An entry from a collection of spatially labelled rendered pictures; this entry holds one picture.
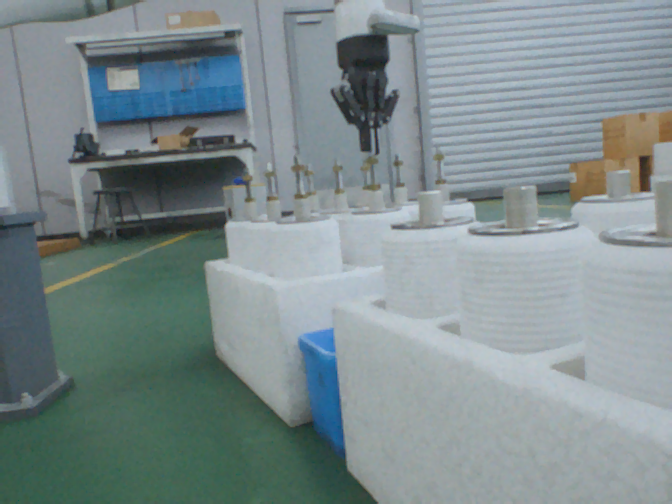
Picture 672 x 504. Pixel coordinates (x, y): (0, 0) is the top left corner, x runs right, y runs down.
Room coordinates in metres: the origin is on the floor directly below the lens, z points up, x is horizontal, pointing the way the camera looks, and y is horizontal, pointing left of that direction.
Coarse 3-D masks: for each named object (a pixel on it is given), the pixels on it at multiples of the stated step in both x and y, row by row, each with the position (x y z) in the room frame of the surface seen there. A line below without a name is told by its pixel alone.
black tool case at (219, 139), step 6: (192, 138) 5.14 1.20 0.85; (198, 138) 5.15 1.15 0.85; (204, 138) 5.16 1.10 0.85; (210, 138) 5.17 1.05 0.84; (216, 138) 5.18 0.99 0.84; (222, 138) 5.19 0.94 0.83; (228, 138) 5.20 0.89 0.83; (234, 138) 5.21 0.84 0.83; (192, 144) 5.13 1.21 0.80; (198, 144) 5.14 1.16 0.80; (204, 144) 5.15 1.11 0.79; (210, 144) 5.16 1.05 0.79; (216, 144) 5.17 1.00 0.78; (222, 144) 5.18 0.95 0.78
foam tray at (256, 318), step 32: (224, 288) 0.89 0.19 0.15; (256, 288) 0.73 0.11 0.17; (288, 288) 0.67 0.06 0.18; (320, 288) 0.68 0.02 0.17; (352, 288) 0.70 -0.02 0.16; (224, 320) 0.92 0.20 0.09; (256, 320) 0.74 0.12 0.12; (288, 320) 0.66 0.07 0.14; (320, 320) 0.68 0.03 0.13; (224, 352) 0.94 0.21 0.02; (256, 352) 0.76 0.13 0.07; (288, 352) 0.66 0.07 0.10; (256, 384) 0.78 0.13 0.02; (288, 384) 0.66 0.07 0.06; (288, 416) 0.66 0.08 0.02
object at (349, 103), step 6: (330, 90) 0.77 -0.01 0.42; (342, 90) 0.76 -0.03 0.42; (348, 90) 0.77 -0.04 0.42; (342, 96) 0.77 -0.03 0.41; (348, 96) 0.77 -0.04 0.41; (336, 102) 0.78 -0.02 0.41; (342, 102) 0.78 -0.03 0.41; (348, 102) 0.77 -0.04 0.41; (354, 102) 0.77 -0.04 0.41; (342, 108) 0.78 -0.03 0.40; (348, 108) 0.78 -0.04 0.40; (354, 108) 0.77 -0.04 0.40; (342, 114) 0.79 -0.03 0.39; (348, 114) 0.79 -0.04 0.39; (354, 114) 0.78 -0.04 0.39; (360, 114) 0.78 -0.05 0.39; (348, 120) 0.79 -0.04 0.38; (360, 120) 0.78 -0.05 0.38
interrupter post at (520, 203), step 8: (504, 192) 0.39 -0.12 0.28; (512, 192) 0.38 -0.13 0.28; (520, 192) 0.38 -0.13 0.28; (528, 192) 0.38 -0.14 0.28; (504, 200) 0.39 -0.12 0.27; (512, 200) 0.38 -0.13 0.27; (520, 200) 0.38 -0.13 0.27; (528, 200) 0.38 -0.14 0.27; (536, 200) 0.39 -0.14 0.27; (504, 208) 0.39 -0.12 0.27; (512, 208) 0.38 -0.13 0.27; (520, 208) 0.38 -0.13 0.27; (528, 208) 0.38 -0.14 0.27; (536, 208) 0.39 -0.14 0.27; (512, 216) 0.39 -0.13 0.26; (520, 216) 0.38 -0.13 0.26; (528, 216) 0.38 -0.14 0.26; (536, 216) 0.39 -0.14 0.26; (512, 224) 0.39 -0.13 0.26; (520, 224) 0.38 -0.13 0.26; (528, 224) 0.38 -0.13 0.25; (536, 224) 0.38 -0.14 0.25
